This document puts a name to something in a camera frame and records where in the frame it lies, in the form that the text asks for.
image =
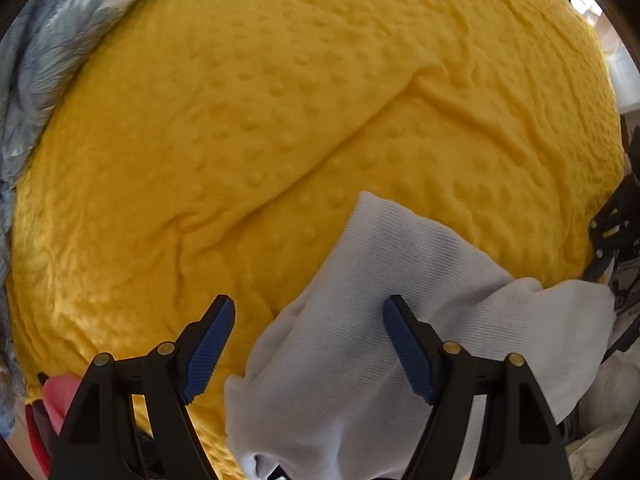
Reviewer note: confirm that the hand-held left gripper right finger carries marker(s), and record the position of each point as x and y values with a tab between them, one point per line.
410	350

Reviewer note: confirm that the yellow textured blanket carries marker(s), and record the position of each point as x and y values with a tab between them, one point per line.
250	135

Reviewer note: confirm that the black and white patterned cloth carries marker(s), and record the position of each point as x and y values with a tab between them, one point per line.
627	290

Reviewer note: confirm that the pink garment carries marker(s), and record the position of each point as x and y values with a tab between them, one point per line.
55	400

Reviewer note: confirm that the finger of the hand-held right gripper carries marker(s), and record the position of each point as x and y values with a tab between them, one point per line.
622	341
612	225

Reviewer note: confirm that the white and black shirt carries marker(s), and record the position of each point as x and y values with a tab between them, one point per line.
350	285

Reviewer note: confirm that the grey floral duvet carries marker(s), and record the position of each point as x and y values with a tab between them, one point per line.
40	60

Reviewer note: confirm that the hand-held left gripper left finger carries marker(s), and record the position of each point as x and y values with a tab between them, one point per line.
210	350

